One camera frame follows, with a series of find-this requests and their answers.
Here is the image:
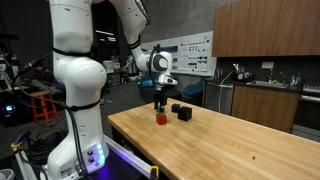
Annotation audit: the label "black computer with blue light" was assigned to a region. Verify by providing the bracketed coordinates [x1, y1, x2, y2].
[1, 103, 18, 127]

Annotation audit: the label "orange legged wooden stool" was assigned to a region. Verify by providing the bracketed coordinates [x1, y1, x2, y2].
[29, 90, 60, 124]

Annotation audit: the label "brown upper wall cabinets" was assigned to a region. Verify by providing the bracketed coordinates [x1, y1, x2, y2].
[211, 0, 320, 58]

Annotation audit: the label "red wooden block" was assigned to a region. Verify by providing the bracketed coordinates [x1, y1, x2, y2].
[155, 113, 168, 126]

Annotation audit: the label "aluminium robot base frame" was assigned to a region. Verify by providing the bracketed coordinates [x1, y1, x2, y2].
[103, 134, 158, 180]

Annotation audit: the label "wooden butcher block table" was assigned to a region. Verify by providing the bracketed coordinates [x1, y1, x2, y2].
[107, 97, 320, 180]

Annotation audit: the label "coiled black floor cables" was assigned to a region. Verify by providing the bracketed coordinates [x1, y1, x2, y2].
[26, 128, 68, 165]

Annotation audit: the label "brown lower sink cabinet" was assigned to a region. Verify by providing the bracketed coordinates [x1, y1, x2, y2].
[230, 85, 301, 134]

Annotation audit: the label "white wall whiteboard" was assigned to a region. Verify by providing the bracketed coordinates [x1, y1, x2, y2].
[141, 30, 218, 77]

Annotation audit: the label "steel kitchen sink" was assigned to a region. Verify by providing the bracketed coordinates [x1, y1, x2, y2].
[247, 79, 290, 90]

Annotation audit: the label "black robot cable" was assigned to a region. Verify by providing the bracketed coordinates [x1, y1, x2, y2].
[13, 43, 163, 176]

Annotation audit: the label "countertop coffee maker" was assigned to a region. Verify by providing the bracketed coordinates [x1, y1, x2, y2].
[232, 63, 254, 83]

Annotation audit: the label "stainless steel dishwasher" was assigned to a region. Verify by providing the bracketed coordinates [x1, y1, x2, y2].
[203, 80, 235, 116]

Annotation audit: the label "black kitchen countertop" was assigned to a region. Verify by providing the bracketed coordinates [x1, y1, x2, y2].
[203, 77, 305, 94]

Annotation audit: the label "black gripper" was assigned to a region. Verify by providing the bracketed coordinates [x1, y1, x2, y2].
[153, 84, 169, 113]

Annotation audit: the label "white hanging power cable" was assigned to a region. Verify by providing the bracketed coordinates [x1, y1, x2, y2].
[218, 69, 236, 114]

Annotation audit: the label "yellow bar clamp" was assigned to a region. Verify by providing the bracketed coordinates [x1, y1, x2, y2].
[9, 141, 26, 152]
[149, 165, 160, 180]

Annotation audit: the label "white wall outlet plate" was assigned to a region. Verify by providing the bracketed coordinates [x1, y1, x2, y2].
[261, 61, 275, 70]

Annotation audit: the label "purple header poster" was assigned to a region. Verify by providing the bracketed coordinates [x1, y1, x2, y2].
[166, 45, 179, 72]

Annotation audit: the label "black wooden block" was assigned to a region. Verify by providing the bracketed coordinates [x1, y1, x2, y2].
[177, 106, 193, 122]

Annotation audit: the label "white text poster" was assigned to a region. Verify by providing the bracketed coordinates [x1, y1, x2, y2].
[179, 42, 211, 73]

